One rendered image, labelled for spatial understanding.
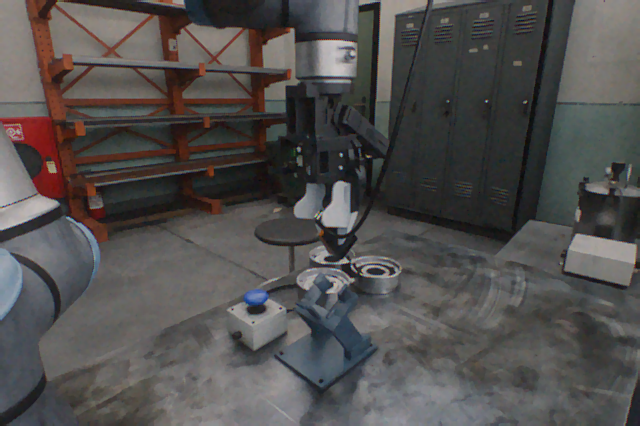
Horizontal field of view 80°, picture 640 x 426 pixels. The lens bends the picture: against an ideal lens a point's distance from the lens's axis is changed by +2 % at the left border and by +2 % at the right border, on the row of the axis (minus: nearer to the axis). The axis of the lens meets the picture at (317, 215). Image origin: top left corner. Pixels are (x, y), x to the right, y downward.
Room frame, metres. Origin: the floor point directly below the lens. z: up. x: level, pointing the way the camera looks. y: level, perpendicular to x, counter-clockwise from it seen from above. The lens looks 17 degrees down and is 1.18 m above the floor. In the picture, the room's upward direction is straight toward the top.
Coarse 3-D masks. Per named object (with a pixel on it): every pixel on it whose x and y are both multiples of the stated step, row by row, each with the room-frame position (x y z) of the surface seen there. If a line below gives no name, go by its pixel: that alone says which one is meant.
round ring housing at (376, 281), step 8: (360, 264) 0.76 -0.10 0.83; (392, 264) 0.76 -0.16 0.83; (352, 272) 0.71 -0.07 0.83; (368, 272) 0.74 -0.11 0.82; (376, 272) 0.75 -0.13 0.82; (384, 272) 0.73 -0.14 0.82; (400, 272) 0.70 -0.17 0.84; (360, 280) 0.69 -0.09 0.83; (368, 280) 0.68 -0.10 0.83; (376, 280) 0.68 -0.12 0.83; (384, 280) 0.68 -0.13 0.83; (392, 280) 0.68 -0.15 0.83; (400, 280) 0.71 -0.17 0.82; (360, 288) 0.70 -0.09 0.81; (368, 288) 0.69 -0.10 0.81; (376, 288) 0.68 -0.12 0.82; (384, 288) 0.68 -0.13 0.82; (392, 288) 0.69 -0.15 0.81
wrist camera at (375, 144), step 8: (344, 112) 0.49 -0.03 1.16; (352, 112) 0.49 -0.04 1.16; (344, 120) 0.49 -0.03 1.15; (352, 120) 0.49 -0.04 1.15; (360, 120) 0.51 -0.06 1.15; (344, 128) 0.50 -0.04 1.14; (352, 128) 0.49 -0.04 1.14; (360, 128) 0.50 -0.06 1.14; (368, 128) 0.52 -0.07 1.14; (376, 128) 0.53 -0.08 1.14; (360, 136) 0.51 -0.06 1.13; (368, 136) 0.52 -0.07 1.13; (376, 136) 0.53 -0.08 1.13; (368, 144) 0.52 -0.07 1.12; (376, 144) 0.53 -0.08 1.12; (384, 144) 0.54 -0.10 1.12; (368, 152) 0.54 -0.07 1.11; (376, 152) 0.54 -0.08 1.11; (384, 152) 0.54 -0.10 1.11
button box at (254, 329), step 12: (228, 312) 0.55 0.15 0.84; (240, 312) 0.54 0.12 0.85; (252, 312) 0.54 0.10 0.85; (264, 312) 0.54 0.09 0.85; (276, 312) 0.54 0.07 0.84; (228, 324) 0.55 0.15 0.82; (240, 324) 0.53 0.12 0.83; (252, 324) 0.51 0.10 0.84; (264, 324) 0.52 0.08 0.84; (276, 324) 0.54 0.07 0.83; (240, 336) 0.52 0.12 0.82; (252, 336) 0.51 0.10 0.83; (264, 336) 0.52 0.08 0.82; (276, 336) 0.54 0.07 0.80; (252, 348) 0.51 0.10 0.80
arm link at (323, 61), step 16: (304, 48) 0.47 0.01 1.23; (320, 48) 0.46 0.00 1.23; (336, 48) 0.46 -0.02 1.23; (352, 48) 0.48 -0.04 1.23; (304, 64) 0.47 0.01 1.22; (320, 64) 0.46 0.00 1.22; (336, 64) 0.46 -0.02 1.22; (352, 64) 0.48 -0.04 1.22; (304, 80) 0.48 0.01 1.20; (320, 80) 0.47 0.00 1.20; (336, 80) 0.47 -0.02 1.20
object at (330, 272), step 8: (304, 272) 0.70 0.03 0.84; (312, 272) 0.71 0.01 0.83; (328, 272) 0.72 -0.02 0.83; (336, 272) 0.71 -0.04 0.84; (304, 280) 0.69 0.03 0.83; (312, 280) 0.69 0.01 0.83; (344, 280) 0.69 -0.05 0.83; (304, 288) 0.63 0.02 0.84; (336, 288) 0.65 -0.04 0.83; (328, 296) 0.62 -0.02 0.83; (336, 296) 0.62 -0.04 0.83; (320, 304) 0.62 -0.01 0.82; (328, 304) 0.62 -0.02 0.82
